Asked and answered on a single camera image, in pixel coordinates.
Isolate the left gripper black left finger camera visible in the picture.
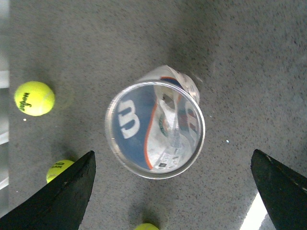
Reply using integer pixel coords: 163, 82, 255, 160
0, 150, 96, 230

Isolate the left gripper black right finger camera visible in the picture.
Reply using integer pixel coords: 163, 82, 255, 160
251, 149, 307, 230

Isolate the clear tennis ball can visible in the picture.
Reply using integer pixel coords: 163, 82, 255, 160
105, 65, 205, 180

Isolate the tennis ball plain seam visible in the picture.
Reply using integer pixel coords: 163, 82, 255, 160
46, 160, 74, 183

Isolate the tennis ball near left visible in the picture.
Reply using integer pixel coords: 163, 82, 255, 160
134, 223, 159, 230

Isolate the tennis ball by curtain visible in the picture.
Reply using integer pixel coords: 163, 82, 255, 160
14, 81, 56, 116

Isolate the white pleated curtain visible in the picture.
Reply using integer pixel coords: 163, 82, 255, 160
0, 0, 10, 216

